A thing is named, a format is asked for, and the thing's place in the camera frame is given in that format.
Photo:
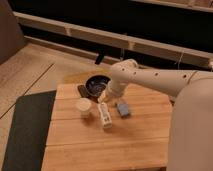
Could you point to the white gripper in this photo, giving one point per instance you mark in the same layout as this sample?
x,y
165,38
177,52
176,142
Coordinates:
x,y
107,95

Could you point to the white bottle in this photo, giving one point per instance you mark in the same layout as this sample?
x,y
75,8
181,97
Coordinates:
x,y
104,115

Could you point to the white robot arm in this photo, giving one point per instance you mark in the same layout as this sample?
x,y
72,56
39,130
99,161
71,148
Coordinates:
x,y
190,146

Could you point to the dark ceramic bowl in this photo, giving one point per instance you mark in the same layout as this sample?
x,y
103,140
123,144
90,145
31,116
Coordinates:
x,y
95,85

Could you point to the blue sponge block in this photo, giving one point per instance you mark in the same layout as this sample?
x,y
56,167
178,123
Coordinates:
x,y
123,109

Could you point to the dark coaster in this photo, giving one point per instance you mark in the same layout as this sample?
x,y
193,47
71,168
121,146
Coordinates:
x,y
82,91

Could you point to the white cup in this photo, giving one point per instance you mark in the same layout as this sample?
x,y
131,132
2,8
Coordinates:
x,y
84,105

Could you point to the black table leg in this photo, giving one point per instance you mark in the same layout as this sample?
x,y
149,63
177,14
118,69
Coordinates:
x,y
100,57

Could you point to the wooden board table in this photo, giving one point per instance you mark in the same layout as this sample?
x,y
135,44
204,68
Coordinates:
x,y
137,142

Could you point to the black floor mat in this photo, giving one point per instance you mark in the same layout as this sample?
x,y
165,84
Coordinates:
x,y
28,133

